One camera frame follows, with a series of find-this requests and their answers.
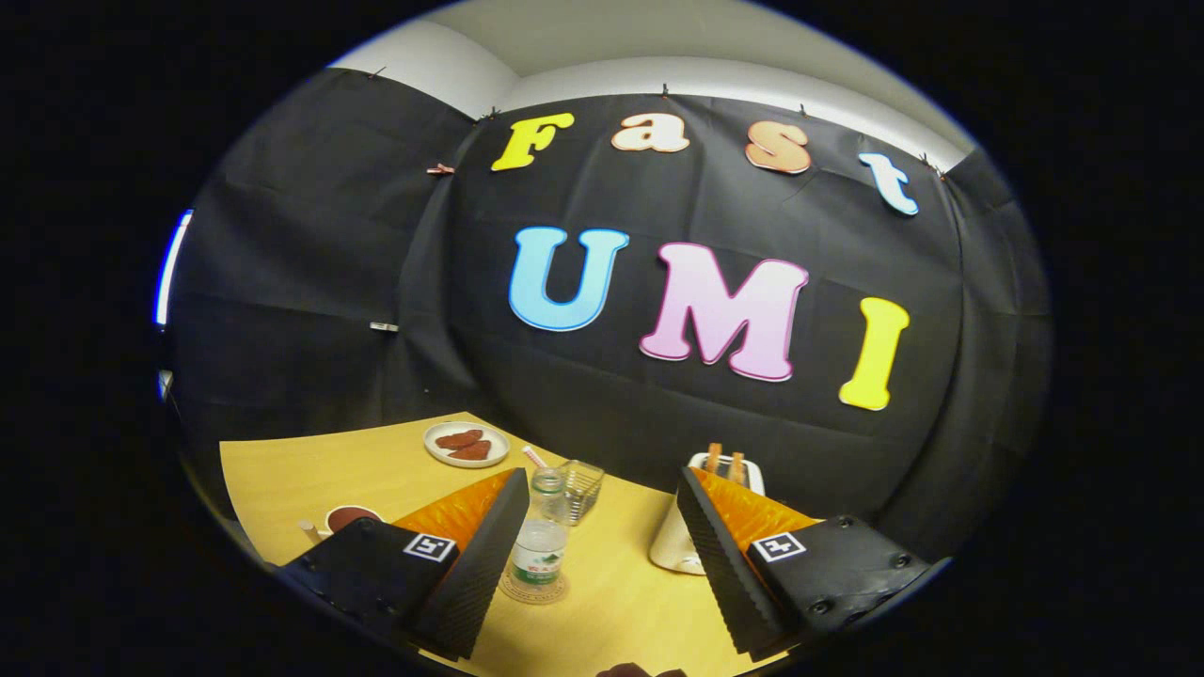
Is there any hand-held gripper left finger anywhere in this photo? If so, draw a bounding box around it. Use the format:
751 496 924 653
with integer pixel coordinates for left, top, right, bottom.
277 467 531 662

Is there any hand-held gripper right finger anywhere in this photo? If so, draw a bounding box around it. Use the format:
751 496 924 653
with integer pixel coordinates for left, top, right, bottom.
677 465 953 662

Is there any clear plastic juice bottle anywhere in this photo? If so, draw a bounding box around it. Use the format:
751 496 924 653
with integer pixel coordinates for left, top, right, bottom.
509 467 571 589

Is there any round cork coaster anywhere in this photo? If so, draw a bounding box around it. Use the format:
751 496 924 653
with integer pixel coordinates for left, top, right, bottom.
499 569 571 605

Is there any beige cup with wooden handle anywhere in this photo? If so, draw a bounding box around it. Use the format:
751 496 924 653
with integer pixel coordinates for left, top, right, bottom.
299 505 385 546

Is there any white toaster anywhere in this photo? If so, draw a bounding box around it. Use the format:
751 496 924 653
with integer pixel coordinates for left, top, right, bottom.
649 452 766 575

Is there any wooden table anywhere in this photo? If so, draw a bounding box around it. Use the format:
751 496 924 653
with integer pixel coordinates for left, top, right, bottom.
219 412 793 677

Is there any white plate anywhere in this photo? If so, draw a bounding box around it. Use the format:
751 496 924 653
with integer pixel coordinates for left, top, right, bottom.
423 420 511 469

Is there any clear glass holder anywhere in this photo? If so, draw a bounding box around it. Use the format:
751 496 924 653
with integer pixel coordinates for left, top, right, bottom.
562 460 606 526

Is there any black backdrop cloth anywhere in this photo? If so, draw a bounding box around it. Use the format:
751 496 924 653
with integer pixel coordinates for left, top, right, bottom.
165 68 1053 565

